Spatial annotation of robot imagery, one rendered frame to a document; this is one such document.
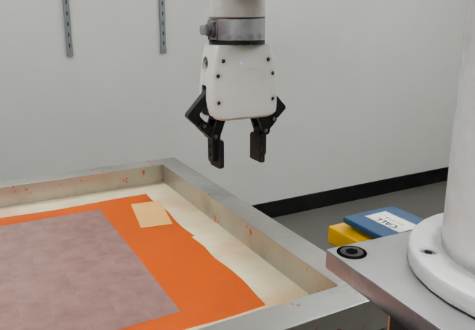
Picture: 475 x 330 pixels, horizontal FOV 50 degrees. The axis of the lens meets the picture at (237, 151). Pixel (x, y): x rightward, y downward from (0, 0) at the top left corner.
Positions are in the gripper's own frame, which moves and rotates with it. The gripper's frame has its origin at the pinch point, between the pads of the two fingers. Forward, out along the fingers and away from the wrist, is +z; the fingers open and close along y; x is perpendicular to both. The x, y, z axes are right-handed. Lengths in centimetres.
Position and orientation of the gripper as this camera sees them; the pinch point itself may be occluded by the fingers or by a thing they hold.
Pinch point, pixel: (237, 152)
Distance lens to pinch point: 72.8
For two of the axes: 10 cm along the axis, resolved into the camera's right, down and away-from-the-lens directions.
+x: -4.8, -2.1, 8.5
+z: 0.0, 9.7, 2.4
